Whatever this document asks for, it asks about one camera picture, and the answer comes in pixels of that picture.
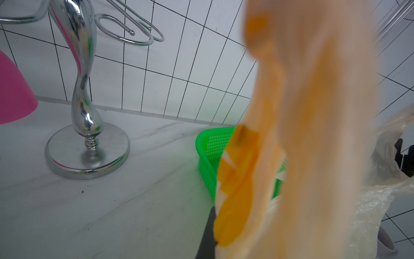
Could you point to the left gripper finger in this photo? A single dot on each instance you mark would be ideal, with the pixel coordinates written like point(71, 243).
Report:
point(207, 246)

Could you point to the plain beige plastic bag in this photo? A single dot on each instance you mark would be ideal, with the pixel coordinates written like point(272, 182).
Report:
point(307, 174)

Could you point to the green plastic basket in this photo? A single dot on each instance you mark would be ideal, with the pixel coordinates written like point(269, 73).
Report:
point(210, 145)

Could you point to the silver metal glass rack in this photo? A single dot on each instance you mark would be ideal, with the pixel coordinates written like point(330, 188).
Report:
point(89, 148)

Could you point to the purple mug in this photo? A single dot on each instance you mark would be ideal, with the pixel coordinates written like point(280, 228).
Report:
point(385, 245)

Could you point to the pink plastic wine glass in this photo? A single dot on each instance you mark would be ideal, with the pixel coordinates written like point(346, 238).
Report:
point(17, 98)

